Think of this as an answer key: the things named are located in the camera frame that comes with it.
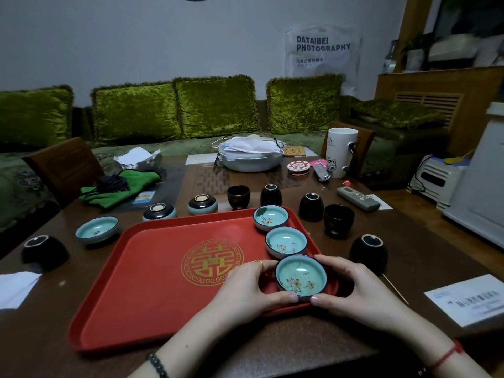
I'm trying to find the person's left hand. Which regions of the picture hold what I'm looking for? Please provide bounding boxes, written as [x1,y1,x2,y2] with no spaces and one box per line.
[210,260,299,338]

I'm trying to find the person's right hand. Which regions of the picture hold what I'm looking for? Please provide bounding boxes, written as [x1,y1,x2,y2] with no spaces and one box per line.
[311,254,411,332]

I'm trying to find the celadon teacup with lotus print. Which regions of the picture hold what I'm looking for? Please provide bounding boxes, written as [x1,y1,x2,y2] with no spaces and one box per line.
[275,254,328,302]
[265,227,308,260]
[253,205,290,232]

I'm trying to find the person's right forearm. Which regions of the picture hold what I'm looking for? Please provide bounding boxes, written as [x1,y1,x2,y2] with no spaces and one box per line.
[388,313,493,378]

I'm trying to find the person's left forearm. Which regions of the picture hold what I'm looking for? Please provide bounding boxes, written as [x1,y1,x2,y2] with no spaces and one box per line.
[129,307,239,378]

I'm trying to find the wide black overturned teacup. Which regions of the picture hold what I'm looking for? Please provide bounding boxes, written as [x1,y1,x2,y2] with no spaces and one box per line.
[21,235,71,272]
[348,234,389,274]

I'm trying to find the wooden toothpick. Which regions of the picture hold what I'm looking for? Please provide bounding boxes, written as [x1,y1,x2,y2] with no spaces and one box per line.
[382,273,410,306]

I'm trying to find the black upright teacup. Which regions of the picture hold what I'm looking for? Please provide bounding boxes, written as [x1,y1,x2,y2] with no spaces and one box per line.
[324,204,355,240]

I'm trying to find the tall black overturned teacup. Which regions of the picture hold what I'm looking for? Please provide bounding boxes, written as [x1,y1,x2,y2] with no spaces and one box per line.
[298,193,325,223]
[260,184,283,207]

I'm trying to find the grey remote control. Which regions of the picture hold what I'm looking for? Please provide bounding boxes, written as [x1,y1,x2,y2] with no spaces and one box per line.
[337,186,381,213]

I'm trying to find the dark brown upright teacup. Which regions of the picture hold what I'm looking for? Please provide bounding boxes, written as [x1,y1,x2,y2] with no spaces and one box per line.
[227,185,251,211]

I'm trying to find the small white paper slip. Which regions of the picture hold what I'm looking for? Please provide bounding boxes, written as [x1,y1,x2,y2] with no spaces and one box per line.
[366,194,393,211]

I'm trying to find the low overturned celadon-rimmed teacup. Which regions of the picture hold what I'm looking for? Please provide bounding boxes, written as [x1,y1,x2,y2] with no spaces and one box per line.
[187,194,219,216]
[143,203,177,222]

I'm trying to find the red tray with gold emblem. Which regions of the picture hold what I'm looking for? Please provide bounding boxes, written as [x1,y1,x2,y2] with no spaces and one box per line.
[69,206,340,353]

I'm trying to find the round red and white coaster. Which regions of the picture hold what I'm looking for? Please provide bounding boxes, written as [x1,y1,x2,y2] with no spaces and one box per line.
[287,160,313,177]

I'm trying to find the white printed label sheet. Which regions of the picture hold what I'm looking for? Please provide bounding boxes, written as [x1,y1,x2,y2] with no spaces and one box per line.
[424,274,504,328]

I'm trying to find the white round lidded container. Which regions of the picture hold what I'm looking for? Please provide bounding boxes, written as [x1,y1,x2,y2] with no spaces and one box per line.
[218,142,284,173]

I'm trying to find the white mug with cat print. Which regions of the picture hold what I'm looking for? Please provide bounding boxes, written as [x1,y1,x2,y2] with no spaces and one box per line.
[325,128,360,180]

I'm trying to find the white face masks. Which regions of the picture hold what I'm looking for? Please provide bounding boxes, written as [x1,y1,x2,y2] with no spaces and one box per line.
[212,134,285,155]

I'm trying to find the white paper sheet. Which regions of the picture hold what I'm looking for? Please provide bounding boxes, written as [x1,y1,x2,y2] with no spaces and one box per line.
[185,153,219,166]

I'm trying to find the white plastic stool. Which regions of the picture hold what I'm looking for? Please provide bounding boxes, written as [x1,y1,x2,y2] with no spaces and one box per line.
[407,154,471,211]

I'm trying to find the green cloth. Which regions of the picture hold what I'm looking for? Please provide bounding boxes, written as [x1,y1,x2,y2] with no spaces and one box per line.
[79,169,161,210]

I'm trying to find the white appliance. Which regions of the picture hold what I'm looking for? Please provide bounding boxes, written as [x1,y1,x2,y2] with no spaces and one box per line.
[443,102,504,249]

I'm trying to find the yellow fly swatter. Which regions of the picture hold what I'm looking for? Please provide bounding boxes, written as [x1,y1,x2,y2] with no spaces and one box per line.
[444,149,476,165]

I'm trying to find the celadon teacup with grey outside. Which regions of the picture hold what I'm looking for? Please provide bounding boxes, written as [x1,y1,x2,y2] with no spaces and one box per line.
[75,216,121,247]

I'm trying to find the flat green velvet cushion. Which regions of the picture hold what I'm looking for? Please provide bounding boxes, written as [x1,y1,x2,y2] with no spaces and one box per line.
[351,99,444,130]

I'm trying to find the crumpled paper and foil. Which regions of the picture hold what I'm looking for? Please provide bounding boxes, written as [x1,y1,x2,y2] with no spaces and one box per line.
[113,147,163,172]

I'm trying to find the clear plastic bag with print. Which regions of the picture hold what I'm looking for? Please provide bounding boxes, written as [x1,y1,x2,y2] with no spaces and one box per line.
[284,24,361,97]

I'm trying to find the clear bottle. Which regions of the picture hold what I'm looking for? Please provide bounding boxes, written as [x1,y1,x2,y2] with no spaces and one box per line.
[384,39,398,74]

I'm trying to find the wooden radiator cabinet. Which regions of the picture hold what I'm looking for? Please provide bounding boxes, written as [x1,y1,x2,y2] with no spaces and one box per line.
[374,66,504,156]

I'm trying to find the white tissue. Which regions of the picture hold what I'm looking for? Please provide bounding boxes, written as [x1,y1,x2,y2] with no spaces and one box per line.
[0,271,42,311]

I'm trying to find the potted plant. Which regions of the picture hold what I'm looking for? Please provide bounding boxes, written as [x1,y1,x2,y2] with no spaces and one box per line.
[402,32,434,72]

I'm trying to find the white box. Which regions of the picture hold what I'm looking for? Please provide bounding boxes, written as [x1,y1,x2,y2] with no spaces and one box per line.
[427,33,482,64]

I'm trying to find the green patterned sofa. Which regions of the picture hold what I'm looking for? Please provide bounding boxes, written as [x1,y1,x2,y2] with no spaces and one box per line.
[0,95,450,260]

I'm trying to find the red string bracelet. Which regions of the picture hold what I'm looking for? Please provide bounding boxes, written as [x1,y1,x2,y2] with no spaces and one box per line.
[427,339,465,373]

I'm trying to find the black bead bracelet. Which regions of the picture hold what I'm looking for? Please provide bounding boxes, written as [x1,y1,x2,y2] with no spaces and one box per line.
[146,352,169,378]

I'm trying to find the black coiled cable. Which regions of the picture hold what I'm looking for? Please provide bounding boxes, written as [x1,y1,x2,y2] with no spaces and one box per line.
[84,173,131,196]

